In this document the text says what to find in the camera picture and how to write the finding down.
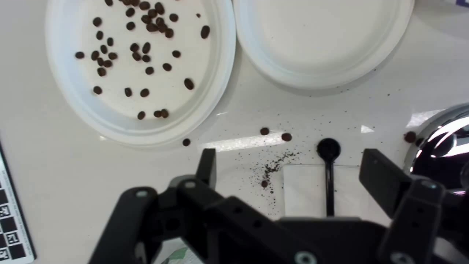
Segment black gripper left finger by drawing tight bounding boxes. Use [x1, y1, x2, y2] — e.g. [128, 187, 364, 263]
[87, 147, 295, 264]

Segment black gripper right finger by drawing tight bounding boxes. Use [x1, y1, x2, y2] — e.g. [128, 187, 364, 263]
[358, 147, 447, 264]

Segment black measuring spoon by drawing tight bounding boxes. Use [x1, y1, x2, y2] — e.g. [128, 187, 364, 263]
[315, 137, 343, 219]

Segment large white paper plate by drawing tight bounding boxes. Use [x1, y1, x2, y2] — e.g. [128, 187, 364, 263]
[44, 0, 238, 149]

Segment small white plate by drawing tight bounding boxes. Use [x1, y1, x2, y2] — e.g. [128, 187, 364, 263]
[232, 0, 417, 92]

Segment printed paper cup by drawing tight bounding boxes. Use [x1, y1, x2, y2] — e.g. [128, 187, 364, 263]
[163, 246, 195, 264]

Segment spilled coffee grounds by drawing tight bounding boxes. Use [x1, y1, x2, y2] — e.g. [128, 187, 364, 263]
[248, 150, 302, 196]

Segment black white checkered mat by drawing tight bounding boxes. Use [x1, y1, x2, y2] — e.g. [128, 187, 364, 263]
[0, 146, 38, 264]

